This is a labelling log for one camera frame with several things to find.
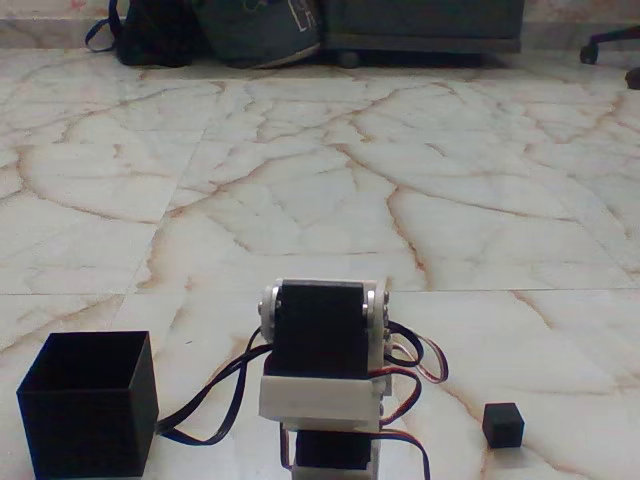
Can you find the black office chair base leg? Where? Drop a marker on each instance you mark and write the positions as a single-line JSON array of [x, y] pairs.
[[607, 39]]

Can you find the black chair caster wheel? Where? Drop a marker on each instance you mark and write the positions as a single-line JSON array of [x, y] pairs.
[[634, 79]]

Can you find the black box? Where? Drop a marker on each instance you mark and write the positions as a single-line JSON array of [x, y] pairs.
[[85, 420]]

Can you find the small black cube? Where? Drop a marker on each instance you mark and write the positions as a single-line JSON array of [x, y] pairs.
[[504, 426]]

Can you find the grey cloth bag with lettering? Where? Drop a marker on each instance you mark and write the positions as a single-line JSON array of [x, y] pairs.
[[260, 35]]

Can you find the dark grey cabinet on casters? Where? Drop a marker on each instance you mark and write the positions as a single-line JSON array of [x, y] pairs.
[[425, 25]]

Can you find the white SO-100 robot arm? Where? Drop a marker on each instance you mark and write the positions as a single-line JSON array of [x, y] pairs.
[[320, 335]]

